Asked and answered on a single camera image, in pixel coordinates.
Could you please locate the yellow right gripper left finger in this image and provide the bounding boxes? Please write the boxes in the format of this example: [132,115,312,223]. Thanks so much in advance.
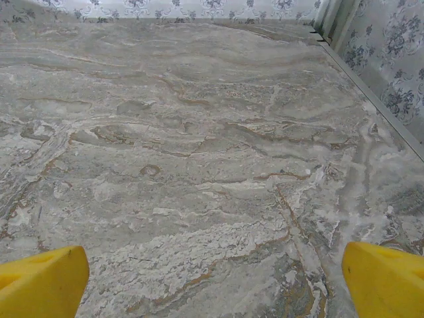
[0,245,90,318]

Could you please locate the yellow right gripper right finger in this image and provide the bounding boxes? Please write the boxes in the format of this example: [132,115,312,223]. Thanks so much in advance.
[341,241,424,318]

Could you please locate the aluminium side frame rail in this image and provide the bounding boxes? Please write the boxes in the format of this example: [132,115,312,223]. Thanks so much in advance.
[309,28,424,148]

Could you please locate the aluminium corner frame post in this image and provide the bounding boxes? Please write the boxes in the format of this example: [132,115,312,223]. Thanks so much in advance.
[313,0,347,44]

